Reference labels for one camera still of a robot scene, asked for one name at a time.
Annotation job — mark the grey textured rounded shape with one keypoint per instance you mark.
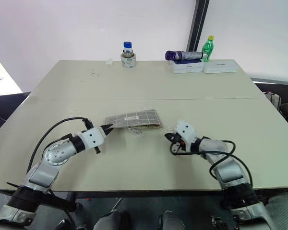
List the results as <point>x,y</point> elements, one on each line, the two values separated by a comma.
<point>283,208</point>

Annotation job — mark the crumpled white tissue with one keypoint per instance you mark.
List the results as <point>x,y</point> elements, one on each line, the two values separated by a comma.
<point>109,61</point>

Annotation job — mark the small blue-capped bottle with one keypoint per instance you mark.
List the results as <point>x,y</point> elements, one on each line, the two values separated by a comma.
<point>128,49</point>

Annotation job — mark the white box blue band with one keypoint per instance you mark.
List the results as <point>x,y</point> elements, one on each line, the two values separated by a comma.
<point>187,67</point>

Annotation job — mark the white tape roll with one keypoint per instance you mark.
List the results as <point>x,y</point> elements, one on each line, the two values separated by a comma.
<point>128,61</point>

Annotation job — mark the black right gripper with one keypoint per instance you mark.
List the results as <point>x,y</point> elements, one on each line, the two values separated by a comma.
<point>179,141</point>

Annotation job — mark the grey checked cloth pouch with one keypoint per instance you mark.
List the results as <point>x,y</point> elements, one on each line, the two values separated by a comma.
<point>136,119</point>

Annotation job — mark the dark side desk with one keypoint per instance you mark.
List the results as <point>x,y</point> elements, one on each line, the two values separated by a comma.
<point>4,110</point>

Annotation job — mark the plain white flat box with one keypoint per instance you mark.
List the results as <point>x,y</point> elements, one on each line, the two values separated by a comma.
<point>220,66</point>

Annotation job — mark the folded purple grey umbrella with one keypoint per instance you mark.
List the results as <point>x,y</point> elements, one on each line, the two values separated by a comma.
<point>182,55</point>

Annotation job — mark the light striped bag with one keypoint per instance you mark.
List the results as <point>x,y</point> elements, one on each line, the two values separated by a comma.
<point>273,99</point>

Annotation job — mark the dark window frame post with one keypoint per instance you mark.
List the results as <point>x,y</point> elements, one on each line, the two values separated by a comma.
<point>198,26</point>

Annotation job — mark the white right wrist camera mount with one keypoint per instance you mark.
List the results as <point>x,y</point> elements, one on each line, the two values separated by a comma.
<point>186,131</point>

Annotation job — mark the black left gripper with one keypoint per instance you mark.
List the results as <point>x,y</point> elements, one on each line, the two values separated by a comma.
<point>104,132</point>

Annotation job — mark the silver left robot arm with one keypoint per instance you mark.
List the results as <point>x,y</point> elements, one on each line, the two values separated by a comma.
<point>52,155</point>

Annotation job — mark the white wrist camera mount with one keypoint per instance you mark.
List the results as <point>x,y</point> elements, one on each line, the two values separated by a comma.
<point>93,138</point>
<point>186,131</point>

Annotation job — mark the green bottle yellow cap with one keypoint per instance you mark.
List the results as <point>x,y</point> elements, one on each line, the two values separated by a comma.
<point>208,49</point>

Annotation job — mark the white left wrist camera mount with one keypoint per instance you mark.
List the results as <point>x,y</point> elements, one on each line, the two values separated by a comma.
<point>93,138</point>

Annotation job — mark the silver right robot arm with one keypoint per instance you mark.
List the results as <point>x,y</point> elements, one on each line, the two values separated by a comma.
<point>226,165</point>

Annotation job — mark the dark grey rounded shape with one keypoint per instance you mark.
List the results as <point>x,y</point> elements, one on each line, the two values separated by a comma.
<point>170,221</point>
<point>111,220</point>

